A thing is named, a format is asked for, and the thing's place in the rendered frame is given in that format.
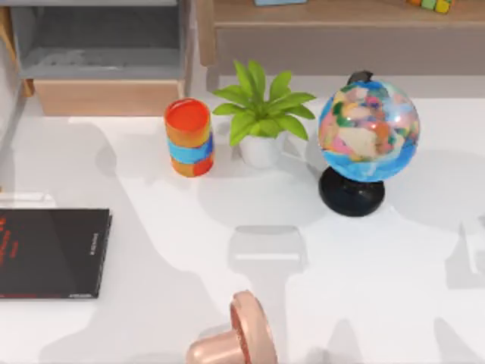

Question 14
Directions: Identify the wooden open shelf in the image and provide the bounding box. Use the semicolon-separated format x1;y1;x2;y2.
195;0;485;78

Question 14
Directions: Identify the pale wooden drawer front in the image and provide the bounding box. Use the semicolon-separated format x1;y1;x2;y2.
33;78;180;118

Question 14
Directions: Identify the colourful puzzle cube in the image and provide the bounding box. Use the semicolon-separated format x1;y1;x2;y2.
405;0;455;15

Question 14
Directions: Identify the black book with red print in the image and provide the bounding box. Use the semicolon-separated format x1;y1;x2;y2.
0;207;114;300

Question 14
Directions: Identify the colourful globe on black base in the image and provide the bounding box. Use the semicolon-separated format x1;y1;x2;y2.
317;70;421;218

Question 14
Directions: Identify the orange and blue can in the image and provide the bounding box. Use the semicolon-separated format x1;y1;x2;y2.
164;97;215;178

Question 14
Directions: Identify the green plant in white pot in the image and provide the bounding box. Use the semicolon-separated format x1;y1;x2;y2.
211;59;318;169

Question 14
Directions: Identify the rose gold metal cup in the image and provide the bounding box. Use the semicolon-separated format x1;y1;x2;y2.
185;290;278;364

